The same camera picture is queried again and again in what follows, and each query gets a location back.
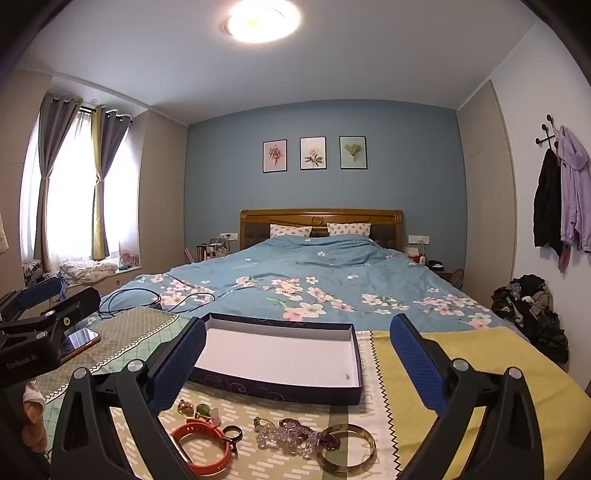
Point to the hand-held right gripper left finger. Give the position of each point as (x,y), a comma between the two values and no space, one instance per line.
(180,364)

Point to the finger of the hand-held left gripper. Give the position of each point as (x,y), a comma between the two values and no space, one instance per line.
(41,293)
(76,302)

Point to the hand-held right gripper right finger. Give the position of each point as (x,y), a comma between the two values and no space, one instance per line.
(415,364)

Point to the orange smartwatch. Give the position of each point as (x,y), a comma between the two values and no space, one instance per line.
(196,424)

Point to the pink stone charm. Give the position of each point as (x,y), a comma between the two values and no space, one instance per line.
(214,417)

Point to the green gem pendant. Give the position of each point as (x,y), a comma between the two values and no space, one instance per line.
(261,421)

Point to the dark blue shallow box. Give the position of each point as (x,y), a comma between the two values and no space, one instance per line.
(277,341)

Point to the amber bangle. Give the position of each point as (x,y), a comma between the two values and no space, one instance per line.
(344,469)

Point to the person's left hand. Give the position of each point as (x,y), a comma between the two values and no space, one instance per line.
(36,429)

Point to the crumpled cream blanket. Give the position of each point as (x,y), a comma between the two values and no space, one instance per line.
(87,270)

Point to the black smartphone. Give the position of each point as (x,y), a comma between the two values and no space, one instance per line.
(81,341)

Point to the beige window seat cabinet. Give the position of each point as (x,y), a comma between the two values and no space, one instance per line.
(115,279)

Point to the small pink fan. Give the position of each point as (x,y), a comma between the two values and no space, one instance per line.
(127,258)

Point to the row of cosmetic bottles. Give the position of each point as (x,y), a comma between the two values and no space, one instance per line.
(212,249)

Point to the pile of dark clothes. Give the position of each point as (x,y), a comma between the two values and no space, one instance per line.
(535,314)

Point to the beige wardrobe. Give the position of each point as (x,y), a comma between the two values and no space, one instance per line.
(487,184)
(157,194)

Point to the bed with floral blue duvet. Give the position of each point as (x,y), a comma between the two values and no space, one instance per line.
(323,258)

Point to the patchwork cloth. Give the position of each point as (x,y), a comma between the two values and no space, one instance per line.
(286,461)

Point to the patterned white pillow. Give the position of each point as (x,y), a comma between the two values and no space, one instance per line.
(348,229)
(288,230)

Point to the yellow and grey curtain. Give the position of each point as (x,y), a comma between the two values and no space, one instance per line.
(108,152)

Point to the wooden headboard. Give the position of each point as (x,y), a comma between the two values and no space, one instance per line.
(323,214)

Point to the maroon hanging garment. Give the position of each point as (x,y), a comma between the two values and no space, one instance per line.
(563,261)

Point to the black jacket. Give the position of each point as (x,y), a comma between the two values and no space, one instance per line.
(547,207)

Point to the green leaf framed picture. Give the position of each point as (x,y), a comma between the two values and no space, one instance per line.
(353,152)

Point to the pink flower framed picture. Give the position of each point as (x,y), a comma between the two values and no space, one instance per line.
(274,157)

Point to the white flower framed picture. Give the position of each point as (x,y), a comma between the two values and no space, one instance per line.
(312,153)

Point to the purple jacket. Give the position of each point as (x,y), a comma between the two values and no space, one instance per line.
(575,184)

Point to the round ceiling lamp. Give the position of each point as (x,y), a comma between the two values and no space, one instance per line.
(261,18)

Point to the white wall socket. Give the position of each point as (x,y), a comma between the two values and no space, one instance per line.
(419,239)
(228,237)

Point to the black wall coat rack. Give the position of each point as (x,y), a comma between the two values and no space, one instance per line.
(549,131)

